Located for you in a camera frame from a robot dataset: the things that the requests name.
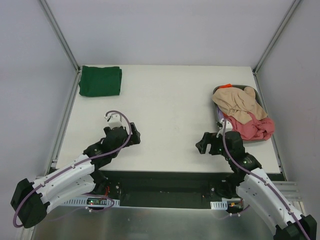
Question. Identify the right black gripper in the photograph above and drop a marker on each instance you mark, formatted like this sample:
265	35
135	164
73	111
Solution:
210	145

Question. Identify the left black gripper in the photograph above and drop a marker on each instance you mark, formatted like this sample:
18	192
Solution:
130	135

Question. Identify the green t shirt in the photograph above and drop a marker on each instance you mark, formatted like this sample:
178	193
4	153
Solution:
100	81

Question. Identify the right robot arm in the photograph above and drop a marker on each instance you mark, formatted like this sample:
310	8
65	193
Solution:
250	182

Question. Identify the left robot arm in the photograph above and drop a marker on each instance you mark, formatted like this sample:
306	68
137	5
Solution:
33	200

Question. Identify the lilac t shirt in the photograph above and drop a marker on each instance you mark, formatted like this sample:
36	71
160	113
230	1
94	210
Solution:
220	114

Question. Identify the pink t shirt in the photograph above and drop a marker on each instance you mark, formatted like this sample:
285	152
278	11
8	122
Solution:
250	131

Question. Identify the beige t shirt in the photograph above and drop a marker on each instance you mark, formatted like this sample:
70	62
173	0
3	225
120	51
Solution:
238	103

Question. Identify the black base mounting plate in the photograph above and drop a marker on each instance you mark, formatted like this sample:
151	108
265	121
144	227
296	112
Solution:
150	189

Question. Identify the grey laundry basket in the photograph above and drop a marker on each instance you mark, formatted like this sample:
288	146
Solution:
238	108

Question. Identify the orange t shirt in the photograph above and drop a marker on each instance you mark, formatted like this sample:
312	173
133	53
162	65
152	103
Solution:
225	86

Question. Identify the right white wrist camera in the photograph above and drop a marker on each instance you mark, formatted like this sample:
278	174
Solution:
224	126

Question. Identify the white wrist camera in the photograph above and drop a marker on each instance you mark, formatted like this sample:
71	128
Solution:
114	120
224	126

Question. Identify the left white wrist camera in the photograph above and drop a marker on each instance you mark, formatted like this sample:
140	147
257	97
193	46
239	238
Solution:
114	120

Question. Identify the right white cable duct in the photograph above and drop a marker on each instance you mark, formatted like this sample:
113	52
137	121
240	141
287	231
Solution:
219	205

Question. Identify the white cable duct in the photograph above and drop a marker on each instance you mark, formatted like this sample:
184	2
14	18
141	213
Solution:
89	201
219	205

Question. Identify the right aluminium table rail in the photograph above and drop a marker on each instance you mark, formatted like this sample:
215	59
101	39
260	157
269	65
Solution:
268	125

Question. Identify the aluminium table rail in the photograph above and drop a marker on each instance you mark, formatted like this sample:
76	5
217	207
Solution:
268	125
57	144

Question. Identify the left white cable duct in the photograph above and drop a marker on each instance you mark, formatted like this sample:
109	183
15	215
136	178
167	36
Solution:
89	201

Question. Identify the left aluminium table rail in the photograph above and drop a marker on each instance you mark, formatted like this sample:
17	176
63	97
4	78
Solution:
57	144

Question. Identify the right aluminium frame post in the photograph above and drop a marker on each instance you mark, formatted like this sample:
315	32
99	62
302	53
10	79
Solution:
277	34

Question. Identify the aluminium frame post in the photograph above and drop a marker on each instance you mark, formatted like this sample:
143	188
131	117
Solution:
277	34
58	33

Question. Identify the left aluminium frame post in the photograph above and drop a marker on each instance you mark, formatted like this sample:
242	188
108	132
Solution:
58	33

